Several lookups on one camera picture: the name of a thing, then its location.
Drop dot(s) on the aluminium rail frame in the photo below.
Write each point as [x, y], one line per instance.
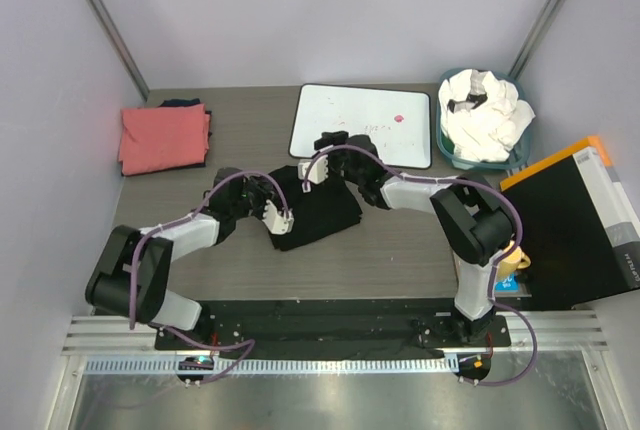
[110, 348]

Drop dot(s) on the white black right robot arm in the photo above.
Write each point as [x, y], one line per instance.
[481, 226]

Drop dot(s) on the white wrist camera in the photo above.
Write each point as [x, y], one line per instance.
[277, 222]
[312, 172]

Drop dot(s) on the white crumpled t-shirts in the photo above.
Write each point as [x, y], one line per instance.
[482, 117]

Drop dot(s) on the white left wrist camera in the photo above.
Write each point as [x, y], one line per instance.
[277, 222]

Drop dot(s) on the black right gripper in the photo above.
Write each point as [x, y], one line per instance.
[332, 157]

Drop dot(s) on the folded coral pink t-shirt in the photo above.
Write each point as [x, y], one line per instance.
[163, 138]

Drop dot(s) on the teal laundry basket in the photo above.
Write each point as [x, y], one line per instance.
[520, 150]

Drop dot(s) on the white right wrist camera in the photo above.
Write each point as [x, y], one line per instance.
[312, 172]

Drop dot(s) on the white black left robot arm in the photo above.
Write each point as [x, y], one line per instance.
[130, 278]

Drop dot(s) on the blue picture book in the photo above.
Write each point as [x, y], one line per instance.
[508, 284]

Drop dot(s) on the black orange box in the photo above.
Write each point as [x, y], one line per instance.
[579, 227]

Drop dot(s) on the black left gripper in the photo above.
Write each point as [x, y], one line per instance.
[257, 195]

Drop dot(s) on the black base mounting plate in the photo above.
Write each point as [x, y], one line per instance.
[340, 329]

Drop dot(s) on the white tray board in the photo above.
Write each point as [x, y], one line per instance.
[397, 122]

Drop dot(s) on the black floral print t-shirt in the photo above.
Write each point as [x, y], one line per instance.
[327, 209]

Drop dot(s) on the yellow mug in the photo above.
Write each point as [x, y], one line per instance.
[516, 260]

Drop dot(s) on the folded dark navy t-shirt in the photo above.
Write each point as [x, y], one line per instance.
[185, 103]

